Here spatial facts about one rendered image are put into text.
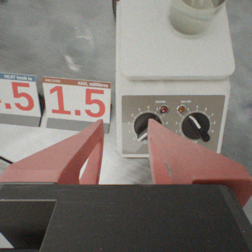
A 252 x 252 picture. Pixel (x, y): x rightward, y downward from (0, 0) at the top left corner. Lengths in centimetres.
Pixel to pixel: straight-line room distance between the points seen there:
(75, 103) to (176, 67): 14
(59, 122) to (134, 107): 12
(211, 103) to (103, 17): 23
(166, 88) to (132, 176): 12
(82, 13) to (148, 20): 16
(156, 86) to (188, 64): 4
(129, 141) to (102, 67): 14
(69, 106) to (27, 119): 7
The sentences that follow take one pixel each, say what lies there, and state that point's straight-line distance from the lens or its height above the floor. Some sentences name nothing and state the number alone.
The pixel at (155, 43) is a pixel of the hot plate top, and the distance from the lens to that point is 21.
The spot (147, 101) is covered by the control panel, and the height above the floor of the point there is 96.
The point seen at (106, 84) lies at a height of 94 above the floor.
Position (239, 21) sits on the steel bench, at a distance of 40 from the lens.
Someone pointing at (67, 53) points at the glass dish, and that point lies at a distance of 32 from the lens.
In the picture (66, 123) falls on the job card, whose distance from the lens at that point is 27.
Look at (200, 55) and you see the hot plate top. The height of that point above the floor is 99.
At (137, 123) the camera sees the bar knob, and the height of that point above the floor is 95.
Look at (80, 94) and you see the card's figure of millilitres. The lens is 25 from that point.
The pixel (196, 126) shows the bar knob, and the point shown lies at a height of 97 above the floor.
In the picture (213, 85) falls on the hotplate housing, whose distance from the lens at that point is 23.
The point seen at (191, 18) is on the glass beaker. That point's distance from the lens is 20.
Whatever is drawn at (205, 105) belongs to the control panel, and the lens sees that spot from 22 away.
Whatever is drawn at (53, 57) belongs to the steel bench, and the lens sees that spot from 33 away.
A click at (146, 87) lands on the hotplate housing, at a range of 21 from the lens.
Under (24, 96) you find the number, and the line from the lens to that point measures 29.
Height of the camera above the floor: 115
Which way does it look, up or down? 77 degrees down
